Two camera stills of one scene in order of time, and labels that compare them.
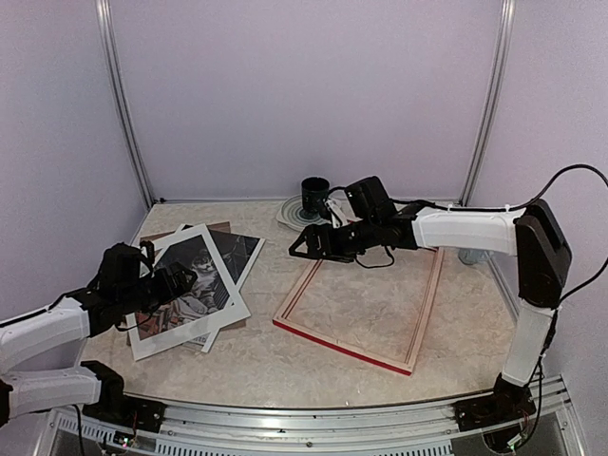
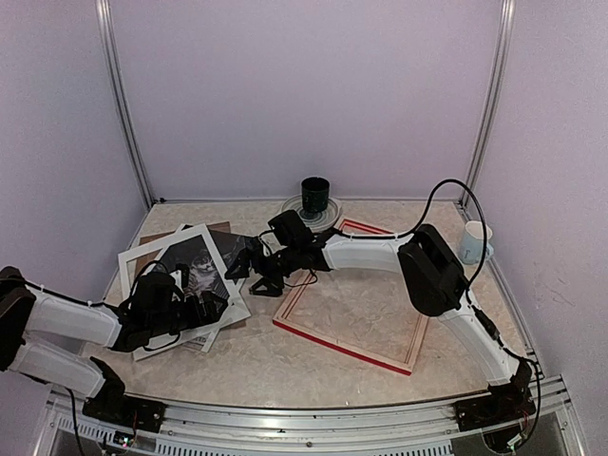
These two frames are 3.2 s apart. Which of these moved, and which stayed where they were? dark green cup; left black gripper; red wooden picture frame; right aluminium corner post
Moved: left black gripper
Stayed: red wooden picture frame; dark green cup; right aluminium corner post
